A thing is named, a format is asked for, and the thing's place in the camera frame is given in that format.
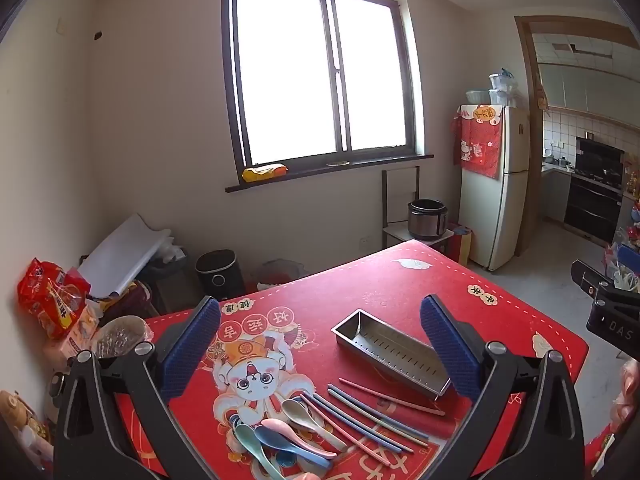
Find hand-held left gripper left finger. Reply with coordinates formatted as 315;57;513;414
52;296;223;480

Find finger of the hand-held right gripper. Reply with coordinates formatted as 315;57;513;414
571;259;620;306

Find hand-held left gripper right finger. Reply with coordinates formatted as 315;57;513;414
419;294;586;480

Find stainless steel utensil tray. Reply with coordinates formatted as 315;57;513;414
331;309;452;402

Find pink chopstick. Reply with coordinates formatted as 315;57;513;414
299;394;397;466
338;378;446;417

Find green chopstick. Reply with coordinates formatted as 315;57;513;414
341;388;430;447

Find blue chopstick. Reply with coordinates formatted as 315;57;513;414
312;392;416;454
327;384;431;440

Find mint green spoon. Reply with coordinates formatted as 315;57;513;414
233;423;287;480

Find pink spoon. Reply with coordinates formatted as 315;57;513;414
260;418;338;460

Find dark blue spoon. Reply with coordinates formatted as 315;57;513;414
254;425;334;470

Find beige spoon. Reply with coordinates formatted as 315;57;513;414
281;398;349;452

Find clear plastic container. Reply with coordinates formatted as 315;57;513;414
92;315;154;360

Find black air fryer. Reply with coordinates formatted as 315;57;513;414
195;248;246;302

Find red printed table mat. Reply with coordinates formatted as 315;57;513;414
114;239;591;480

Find black kitchen stove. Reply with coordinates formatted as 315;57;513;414
563;132;626;247

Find white refrigerator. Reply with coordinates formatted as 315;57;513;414
458;104;531;272

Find small white side table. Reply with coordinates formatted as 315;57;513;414
382;226;455;257

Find silver rice cooker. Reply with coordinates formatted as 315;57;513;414
407;198;447;241

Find red snack bag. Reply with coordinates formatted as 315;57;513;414
17;258;92;340

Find red printed cloth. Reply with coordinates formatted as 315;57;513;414
452;105;503;180

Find yellow bag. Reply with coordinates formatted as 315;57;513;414
242;162;290;183

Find brown figurine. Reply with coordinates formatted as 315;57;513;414
0;390;37;433

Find clear plastic storage containers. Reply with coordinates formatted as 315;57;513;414
466;67;519;108

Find dark wooden window sill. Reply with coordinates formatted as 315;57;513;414
225;154;435;194

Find dark framed window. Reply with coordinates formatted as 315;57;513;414
221;0;426;168

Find dark wooden chair frame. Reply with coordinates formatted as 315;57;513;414
381;165;421;231

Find wooden door frame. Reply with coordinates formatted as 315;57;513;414
514;15;640;257

